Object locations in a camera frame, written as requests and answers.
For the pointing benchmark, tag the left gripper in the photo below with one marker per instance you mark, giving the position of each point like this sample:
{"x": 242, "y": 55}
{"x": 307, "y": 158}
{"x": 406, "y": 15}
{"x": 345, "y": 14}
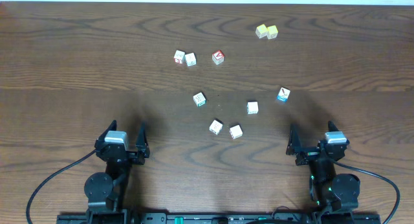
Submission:
{"x": 130, "y": 154}

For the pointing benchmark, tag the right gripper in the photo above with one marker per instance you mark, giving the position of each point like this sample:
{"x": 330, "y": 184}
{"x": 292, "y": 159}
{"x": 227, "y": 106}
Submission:
{"x": 295, "y": 147}

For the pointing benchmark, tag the white block blue pencil picture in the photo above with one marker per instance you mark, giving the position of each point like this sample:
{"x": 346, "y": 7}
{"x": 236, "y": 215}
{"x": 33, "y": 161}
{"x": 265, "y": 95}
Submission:
{"x": 283, "y": 94}

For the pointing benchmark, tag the plain white block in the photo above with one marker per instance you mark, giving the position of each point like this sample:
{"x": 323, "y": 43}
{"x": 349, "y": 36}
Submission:
{"x": 252, "y": 108}

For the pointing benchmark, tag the white block teal side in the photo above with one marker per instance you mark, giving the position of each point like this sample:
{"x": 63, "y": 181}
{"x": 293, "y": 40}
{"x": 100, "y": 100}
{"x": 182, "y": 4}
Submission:
{"x": 199, "y": 99}

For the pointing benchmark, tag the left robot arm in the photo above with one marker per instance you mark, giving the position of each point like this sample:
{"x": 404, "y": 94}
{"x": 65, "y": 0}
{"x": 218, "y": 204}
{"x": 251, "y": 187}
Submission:
{"x": 106, "y": 190}

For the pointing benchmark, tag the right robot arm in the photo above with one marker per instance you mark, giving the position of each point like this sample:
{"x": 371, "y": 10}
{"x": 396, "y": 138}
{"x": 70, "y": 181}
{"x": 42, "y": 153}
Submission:
{"x": 335, "y": 194}

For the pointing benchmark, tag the white block red number three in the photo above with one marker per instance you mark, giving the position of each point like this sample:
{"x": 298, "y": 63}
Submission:
{"x": 179, "y": 56}

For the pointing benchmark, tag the white block blue side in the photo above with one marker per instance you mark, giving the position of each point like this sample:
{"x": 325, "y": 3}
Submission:
{"x": 190, "y": 59}

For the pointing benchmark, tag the yellow block right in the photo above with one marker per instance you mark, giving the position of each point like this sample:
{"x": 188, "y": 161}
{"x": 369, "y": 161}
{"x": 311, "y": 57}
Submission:
{"x": 272, "y": 32}

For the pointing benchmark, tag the yellow block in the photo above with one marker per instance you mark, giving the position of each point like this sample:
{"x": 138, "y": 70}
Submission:
{"x": 261, "y": 31}
{"x": 272, "y": 32}

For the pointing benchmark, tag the yellow block left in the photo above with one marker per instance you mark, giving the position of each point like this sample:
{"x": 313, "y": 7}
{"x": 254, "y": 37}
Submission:
{"x": 261, "y": 31}

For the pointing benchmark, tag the red letter A block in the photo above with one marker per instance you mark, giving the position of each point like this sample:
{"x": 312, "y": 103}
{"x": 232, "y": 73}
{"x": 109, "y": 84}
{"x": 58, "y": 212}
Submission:
{"x": 218, "y": 57}

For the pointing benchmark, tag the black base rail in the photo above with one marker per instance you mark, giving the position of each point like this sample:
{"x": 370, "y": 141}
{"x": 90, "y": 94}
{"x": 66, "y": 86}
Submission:
{"x": 162, "y": 218}

